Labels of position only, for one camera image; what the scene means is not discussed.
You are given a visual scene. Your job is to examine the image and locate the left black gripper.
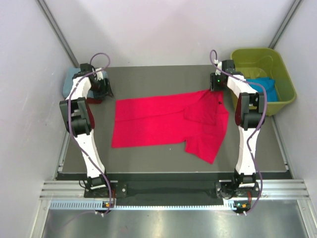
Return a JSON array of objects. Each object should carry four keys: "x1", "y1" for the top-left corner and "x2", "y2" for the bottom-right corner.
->
[{"x1": 90, "y1": 77, "x2": 114, "y2": 101}]

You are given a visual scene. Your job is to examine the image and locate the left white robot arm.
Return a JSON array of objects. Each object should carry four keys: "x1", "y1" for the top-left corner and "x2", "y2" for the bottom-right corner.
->
[{"x1": 59, "y1": 63, "x2": 114, "y2": 198}]

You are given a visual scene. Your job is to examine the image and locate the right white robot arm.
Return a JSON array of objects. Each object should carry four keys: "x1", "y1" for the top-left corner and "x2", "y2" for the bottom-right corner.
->
[{"x1": 210, "y1": 59, "x2": 267, "y2": 198}]

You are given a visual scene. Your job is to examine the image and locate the folded dark red t shirt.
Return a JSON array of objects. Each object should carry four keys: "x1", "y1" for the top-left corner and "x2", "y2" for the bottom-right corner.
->
[{"x1": 87, "y1": 97, "x2": 103, "y2": 104}]

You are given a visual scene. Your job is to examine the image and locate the green plastic bin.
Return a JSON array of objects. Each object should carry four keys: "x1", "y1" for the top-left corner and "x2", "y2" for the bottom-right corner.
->
[{"x1": 230, "y1": 48, "x2": 296, "y2": 116}]

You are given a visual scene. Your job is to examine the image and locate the folded light blue t shirt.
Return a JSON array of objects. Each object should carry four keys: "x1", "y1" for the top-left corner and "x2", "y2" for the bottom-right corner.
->
[{"x1": 62, "y1": 67, "x2": 108, "y2": 99}]

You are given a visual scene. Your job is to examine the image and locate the blue t shirt in bin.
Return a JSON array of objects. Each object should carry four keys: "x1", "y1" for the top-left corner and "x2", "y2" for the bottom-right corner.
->
[{"x1": 246, "y1": 77, "x2": 278, "y2": 102}]

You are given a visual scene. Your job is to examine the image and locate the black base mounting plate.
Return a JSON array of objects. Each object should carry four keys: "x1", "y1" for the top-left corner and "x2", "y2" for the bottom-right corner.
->
[{"x1": 84, "y1": 180, "x2": 260, "y2": 199}]

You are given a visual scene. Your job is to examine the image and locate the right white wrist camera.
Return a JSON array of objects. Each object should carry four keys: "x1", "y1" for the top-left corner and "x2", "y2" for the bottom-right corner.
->
[{"x1": 213, "y1": 59, "x2": 222, "y2": 75}]

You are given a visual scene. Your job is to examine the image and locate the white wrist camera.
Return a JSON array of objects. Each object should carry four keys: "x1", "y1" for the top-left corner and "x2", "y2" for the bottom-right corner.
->
[
  {"x1": 213, "y1": 59, "x2": 222, "y2": 75},
  {"x1": 94, "y1": 68, "x2": 104, "y2": 81}
]

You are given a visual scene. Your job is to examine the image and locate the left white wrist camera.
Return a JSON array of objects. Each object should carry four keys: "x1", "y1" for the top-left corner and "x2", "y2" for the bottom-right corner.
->
[{"x1": 94, "y1": 68, "x2": 104, "y2": 81}]

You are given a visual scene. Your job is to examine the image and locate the aluminium frame rail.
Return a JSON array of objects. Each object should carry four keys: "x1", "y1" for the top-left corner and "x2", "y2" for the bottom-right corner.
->
[{"x1": 40, "y1": 179, "x2": 310, "y2": 200}]

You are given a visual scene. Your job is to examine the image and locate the slotted grey cable duct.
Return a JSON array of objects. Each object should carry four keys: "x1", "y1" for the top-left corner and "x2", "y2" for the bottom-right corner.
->
[{"x1": 50, "y1": 200, "x2": 247, "y2": 211}]

